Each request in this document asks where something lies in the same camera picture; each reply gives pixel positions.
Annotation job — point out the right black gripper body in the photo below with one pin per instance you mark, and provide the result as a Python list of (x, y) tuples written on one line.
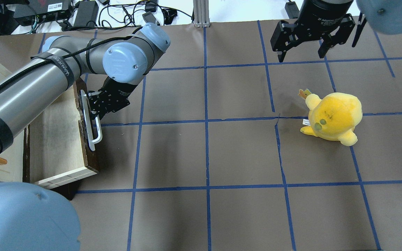
[(321, 14)]

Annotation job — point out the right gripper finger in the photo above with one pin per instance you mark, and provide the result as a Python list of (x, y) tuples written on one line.
[(328, 42), (282, 49)]

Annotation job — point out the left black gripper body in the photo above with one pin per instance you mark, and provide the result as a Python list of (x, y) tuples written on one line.
[(117, 91)]

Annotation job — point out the white drawer handle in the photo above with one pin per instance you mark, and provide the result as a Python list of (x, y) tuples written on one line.
[(93, 127)]

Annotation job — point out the dark wooden drawer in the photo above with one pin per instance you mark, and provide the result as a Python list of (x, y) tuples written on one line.
[(56, 154)]

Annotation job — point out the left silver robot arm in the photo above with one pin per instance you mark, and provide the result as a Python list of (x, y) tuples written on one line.
[(33, 218)]

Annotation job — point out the yellow plush dinosaur toy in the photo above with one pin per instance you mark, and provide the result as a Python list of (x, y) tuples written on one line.
[(333, 117)]

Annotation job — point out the black power brick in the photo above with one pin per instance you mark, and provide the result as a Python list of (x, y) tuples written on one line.
[(86, 13)]

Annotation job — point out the aluminium frame post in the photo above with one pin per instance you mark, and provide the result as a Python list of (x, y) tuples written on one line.
[(201, 18)]

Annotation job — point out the black network switch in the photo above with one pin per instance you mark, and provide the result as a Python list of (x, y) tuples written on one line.
[(43, 10)]

